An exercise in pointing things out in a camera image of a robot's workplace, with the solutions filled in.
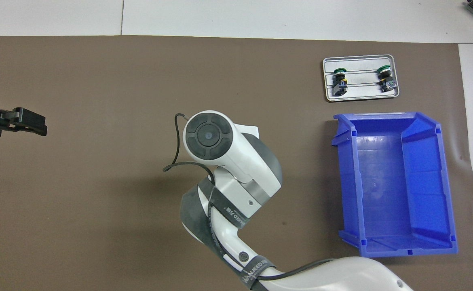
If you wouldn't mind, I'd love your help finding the brown table mat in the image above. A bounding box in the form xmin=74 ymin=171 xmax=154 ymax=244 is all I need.
xmin=0 ymin=35 xmax=473 ymax=291

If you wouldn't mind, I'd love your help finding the grey metal tray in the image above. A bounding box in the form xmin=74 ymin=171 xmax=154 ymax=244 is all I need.
xmin=323 ymin=55 xmax=400 ymax=102

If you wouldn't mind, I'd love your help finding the blue plastic storage bin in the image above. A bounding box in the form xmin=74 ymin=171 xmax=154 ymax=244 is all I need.
xmin=332 ymin=112 xmax=459 ymax=258

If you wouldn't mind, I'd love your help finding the green push button switch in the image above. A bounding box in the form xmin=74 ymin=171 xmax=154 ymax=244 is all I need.
xmin=333 ymin=68 xmax=349 ymax=97
xmin=377 ymin=65 xmax=398 ymax=93

